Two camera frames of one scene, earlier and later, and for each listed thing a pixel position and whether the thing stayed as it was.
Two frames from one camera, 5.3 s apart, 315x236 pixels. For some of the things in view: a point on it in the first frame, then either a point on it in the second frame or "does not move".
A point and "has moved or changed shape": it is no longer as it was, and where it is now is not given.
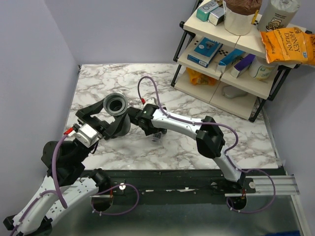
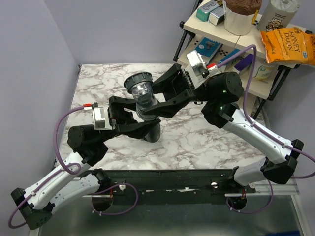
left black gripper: [101, 127] -> [122, 121]
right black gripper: [154, 131] -> [163, 85]
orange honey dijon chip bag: [290, 44] does not move
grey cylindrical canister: [277, 14] does not move
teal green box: [203, 12] does not move
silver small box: [216, 16] does not move
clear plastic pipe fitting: [157, 136] has moved or changed shape
